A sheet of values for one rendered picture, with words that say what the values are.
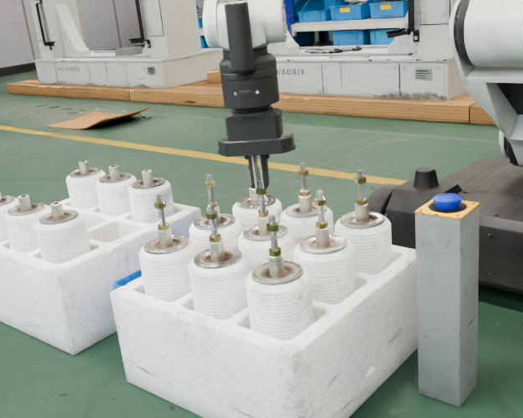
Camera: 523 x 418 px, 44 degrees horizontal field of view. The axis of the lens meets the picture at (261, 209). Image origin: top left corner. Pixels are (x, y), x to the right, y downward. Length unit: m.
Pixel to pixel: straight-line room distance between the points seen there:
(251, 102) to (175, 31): 3.38
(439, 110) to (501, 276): 1.74
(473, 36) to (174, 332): 0.71
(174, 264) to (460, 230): 0.45
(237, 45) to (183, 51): 3.44
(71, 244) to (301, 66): 2.34
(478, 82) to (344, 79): 2.05
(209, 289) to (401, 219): 0.53
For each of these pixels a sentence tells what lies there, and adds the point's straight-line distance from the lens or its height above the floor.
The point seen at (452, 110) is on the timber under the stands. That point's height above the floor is 0.05.
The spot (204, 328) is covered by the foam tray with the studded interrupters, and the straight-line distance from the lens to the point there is 0.97.
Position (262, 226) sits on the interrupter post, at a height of 0.27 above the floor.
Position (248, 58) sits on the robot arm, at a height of 0.55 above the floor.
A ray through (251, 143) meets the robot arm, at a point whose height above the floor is 0.41.
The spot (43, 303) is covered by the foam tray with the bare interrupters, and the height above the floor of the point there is 0.10.
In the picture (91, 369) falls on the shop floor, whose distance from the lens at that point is 1.27.
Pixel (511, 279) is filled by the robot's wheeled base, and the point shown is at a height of 0.08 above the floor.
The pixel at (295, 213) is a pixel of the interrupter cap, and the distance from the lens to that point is 1.15.
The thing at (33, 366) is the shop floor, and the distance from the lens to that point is 1.34.
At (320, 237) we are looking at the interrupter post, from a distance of 1.00.
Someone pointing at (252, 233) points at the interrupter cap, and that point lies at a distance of 1.08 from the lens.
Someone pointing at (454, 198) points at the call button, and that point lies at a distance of 0.96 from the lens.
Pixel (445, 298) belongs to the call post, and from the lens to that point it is 0.99.
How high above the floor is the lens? 0.64
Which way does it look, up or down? 19 degrees down
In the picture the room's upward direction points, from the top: 6 degrees counter-clockwise
